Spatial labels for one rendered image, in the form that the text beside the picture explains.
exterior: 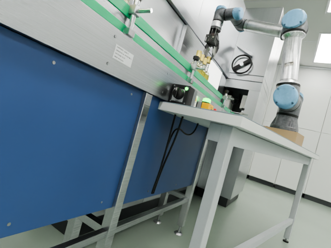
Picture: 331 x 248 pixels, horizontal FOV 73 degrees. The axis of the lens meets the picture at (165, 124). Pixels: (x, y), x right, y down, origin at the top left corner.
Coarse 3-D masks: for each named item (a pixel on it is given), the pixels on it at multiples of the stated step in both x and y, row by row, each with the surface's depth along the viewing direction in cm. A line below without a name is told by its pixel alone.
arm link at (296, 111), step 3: (300, 93) 124; (300, 96) 124; (303, 96) 126; (300, 99) 124; (300, 102) 122; (300, 105) 124; (279, 108) 129; (297, 108) 122; (300, 108) 126; (279, 111) 129; (282, 111) 127; (285, 111) 125; (288, 111) 123; (291, 111) 123; (294, 111) 124; (297, 111) 125; (294, 114) 124; (297, 114) 125
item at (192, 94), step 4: (176, 84) 90; (172, 88) 90; (180, 88) 89; (184, 88) 88; (188, 88) 87; (192, 88) 88; (172, 92) 90; (184, 92) 87; (188, 92) 87; (192, 92) 89; (196, 92) 92; (172, 96) 90; (184, 96) 87; (188, 96) 87; (192, 96) 90; (196, 96) 93; (172, 100) 90; (176, 100) 89; (180, 100) 88; (184, 100) 87; (188, 100) 88; (192, 100) 91; (184, 104) 87; (188, 104) 88; (192, 104) 92
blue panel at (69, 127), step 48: (0, 48) 40; (48, 48) 47; (0, 96) 42; (48, 96) 50; (96, 96) 61; (0, 144) 44; (48, 144) 52; (96, 144) 65; (144, 144) 87; (192, 144) 128; (0, 192) 46; (48, 192) 55; (96, 192) 70; (144, 192) 95
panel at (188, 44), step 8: (184, 32) 143; (192, 32) 150; (184, 40) 144; (192, 40) 153; (184, 48) 146; (192, 48) 155; (200, 48) 166; (184, 56) 148; (192, 56) 158; (216, 64) 201
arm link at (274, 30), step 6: (240, 24) 151; (246, 24) 149; (252, 24) 146; (258, 24) 144; (264, 24) 142; (270, 24) 140; (276, 24) 138; (240, 30) 157; (246, 30) 151; (252, 30) 148; (258, 30) 145; (264, 30) 142; (270, 30) 139; (276, 30) 137; (276, 36) 139
